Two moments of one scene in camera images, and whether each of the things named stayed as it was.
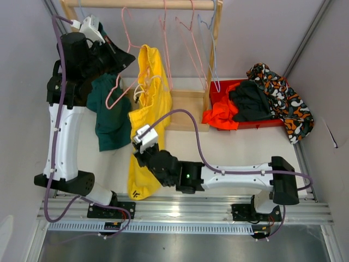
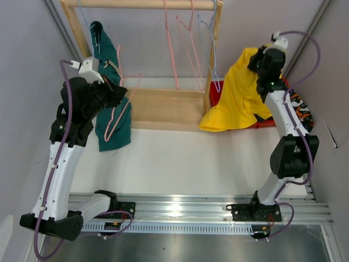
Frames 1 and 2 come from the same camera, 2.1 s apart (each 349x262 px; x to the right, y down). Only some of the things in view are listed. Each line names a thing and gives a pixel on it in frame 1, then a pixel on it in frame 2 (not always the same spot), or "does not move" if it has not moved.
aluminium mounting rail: [187, 209] does not move
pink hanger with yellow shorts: [130, 45] -> [121, 77]
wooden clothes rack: [190, 108] does not move
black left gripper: [116, 54] -> [115, 93]
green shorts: [113, 109] does not move
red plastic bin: [219, 88] does not move
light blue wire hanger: [209, 46] does not move
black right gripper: [140, 156] -> [253, 59]
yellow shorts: [155, 90] -> [240, 105]
